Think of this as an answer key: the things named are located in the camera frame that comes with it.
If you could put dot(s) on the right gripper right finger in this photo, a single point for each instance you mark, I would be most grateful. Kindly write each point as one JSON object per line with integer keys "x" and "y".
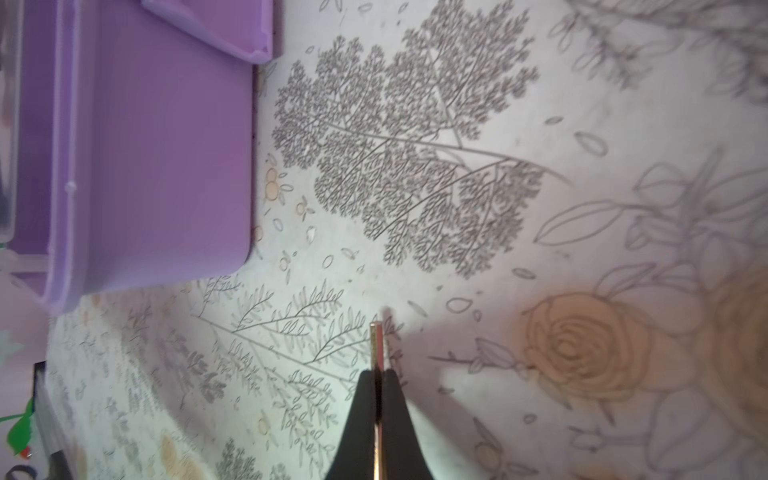
{"x": 402, "y": 455}

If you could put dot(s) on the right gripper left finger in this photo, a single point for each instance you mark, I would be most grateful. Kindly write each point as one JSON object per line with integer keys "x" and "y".
{"x": 354, "y": 458}

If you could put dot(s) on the purple plastic tool box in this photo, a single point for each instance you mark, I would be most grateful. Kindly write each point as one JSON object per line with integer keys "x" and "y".
{"x": 126, "y": 142}

